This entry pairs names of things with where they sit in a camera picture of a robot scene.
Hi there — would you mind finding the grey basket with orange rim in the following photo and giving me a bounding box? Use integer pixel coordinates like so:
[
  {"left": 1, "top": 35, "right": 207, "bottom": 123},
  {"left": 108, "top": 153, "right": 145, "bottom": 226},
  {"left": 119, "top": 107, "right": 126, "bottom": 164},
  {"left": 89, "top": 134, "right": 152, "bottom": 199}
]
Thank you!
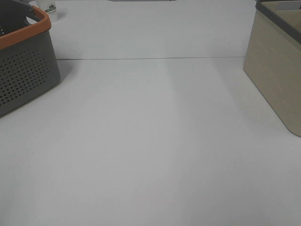
[{"left": 0, "top": 0, "right": 61, "bottom": 116}]

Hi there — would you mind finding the beige storage bin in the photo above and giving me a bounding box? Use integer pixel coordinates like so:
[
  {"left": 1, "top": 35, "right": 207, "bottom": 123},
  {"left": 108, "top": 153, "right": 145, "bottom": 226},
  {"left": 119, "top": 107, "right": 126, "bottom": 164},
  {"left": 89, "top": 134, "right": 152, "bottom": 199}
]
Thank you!
[{"left": 243, "top": 0, "right": 301, "bottom": 136}]

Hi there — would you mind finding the white cup with green logo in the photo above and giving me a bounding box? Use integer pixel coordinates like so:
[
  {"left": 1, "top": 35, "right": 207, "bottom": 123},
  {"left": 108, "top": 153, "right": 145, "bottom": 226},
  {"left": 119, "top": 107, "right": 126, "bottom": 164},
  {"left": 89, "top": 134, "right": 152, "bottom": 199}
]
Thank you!
[{"left": 36, "top": 0, "right": 58, "bottom": 22}]

